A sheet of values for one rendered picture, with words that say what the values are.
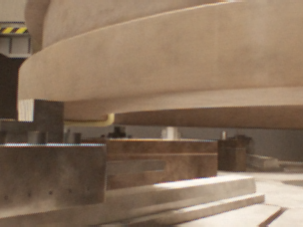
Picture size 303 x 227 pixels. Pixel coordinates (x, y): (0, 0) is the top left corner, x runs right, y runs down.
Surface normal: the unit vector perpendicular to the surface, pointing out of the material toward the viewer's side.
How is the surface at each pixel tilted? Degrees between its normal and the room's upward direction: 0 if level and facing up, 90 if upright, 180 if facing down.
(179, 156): 90
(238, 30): 90
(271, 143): 90
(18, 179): 90
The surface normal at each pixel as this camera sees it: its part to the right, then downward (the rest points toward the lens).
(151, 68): -0.58, -0.07
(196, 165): 0.41, -0.06
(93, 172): 0.73, -0.04
